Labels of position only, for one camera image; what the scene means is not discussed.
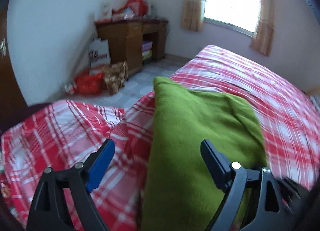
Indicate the white paper shopping bag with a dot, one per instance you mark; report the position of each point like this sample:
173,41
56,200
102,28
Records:
98,53

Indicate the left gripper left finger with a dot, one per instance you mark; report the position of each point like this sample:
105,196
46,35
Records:
49,210

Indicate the red plastic bag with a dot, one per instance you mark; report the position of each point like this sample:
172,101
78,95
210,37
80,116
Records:
86,84

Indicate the dark wooden door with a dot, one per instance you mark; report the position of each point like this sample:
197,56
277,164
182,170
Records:
12,100

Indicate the white card box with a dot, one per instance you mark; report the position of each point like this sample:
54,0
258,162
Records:
106,11

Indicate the right beige floral curtain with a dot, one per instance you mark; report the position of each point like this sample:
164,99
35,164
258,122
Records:
264,35

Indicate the green orange striped knit sweater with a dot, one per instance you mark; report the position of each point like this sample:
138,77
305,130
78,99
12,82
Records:
180,193

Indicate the brown wooden desk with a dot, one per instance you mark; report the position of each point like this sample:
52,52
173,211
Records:
126,37

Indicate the red plaid bed sheet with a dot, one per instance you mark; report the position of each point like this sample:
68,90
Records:
66,132

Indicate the left beige floral curtain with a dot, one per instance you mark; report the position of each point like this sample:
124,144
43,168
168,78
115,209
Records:
192,15

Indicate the brown floral bag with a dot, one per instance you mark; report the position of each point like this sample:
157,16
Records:
115,76

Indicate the red gift box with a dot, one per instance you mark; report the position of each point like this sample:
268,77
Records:
140,8

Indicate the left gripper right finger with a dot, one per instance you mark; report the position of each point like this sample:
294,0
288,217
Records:
266,211

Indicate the beige floral curtain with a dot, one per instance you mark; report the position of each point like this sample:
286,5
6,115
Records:
264,35
192,15

